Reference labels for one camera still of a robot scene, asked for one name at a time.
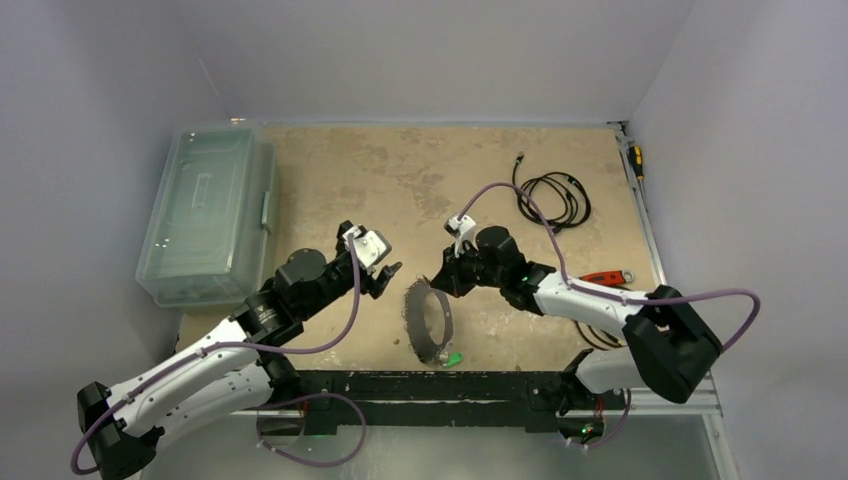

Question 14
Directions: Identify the green tagged key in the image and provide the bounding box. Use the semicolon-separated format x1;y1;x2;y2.
442;352;463;368

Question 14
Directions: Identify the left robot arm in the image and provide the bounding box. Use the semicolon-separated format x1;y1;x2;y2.
70;221;401;479

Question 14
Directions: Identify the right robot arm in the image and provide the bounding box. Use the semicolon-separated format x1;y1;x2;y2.
430;226;723;407

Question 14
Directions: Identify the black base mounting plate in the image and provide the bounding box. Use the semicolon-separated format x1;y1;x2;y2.
235;369;627;437

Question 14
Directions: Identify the translucent green storage box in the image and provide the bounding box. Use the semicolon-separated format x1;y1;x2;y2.
136;122;278;309

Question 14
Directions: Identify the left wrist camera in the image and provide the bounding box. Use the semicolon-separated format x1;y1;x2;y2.
342;225;392;274

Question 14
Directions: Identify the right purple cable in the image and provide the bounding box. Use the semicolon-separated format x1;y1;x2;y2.
455;182;762;352

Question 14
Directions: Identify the coiled black cable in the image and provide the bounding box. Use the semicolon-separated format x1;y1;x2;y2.
511;152;592;234

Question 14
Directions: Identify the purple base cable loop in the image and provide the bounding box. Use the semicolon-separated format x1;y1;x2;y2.
254;390;368;469

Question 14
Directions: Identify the red handled adjustable wrench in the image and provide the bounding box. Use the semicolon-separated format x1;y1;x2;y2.
579;269;635;287

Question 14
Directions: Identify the yellow handled screwdriver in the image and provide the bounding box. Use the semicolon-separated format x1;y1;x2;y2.
627;145;644;182

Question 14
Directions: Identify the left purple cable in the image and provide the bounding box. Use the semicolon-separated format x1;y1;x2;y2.
70;231;364;476

